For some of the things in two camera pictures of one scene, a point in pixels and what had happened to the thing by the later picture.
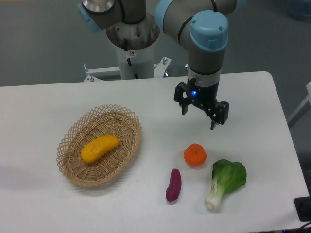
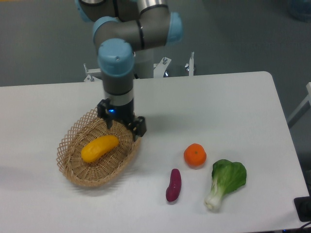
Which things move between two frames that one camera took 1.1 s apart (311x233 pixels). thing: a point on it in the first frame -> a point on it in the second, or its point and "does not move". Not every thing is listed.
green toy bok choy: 227,176 does not move
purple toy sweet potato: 173,190 does not move
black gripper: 204,96 -> 124,113
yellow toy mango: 95,149 does not move
